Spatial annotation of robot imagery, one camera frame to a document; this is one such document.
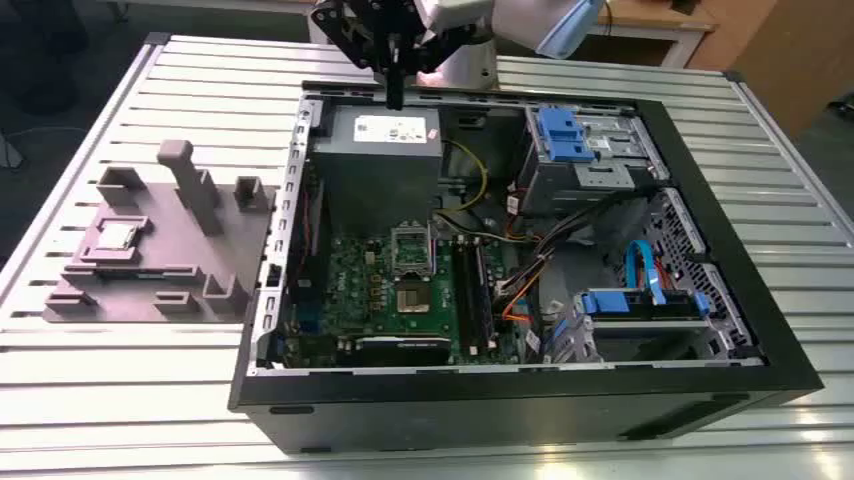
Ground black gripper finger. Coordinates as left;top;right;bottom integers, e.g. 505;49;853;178
394;23;494;111
310;0;398;111

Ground silver CPU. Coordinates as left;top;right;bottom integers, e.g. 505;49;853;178
98;223;141;251

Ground CPU socket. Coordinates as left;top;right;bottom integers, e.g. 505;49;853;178
393;279;439;317

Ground blue drive latch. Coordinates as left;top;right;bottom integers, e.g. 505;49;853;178
537;107;598;164

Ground grey power supply unit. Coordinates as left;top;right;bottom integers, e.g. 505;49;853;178
307;105;446;236

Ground metal drive cage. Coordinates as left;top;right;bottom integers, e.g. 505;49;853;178
518;104;673;217

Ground black office chair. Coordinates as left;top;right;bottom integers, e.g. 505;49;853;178
0;0;93;119

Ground grey parts rack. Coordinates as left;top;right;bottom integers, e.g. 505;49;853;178
41;139;282;326

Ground wooden cabinet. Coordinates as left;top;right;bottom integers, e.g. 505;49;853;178
686;0;854;139

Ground green motherboard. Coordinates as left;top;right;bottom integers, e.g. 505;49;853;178
277;232;529;369

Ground hard disk in blue carrier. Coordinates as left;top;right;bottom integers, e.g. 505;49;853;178
577;288;713;321

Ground RAM stick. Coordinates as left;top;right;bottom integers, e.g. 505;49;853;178
93;267;169;282

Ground black graphics card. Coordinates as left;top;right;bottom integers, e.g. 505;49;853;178
337;333;454;369

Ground metal disk bay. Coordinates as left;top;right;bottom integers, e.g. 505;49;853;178
550;287;764;365

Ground black PC case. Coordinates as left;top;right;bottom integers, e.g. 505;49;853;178
227;79;826;456

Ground yellow wire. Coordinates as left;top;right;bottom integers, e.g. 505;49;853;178
437;138;490;215

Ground black wire bundle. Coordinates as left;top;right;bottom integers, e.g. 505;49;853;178
497;192;653;296

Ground blue wire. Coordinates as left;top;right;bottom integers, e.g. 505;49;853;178
625;239;669;307

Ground orange wires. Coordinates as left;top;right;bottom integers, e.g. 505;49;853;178
500;272;537;326

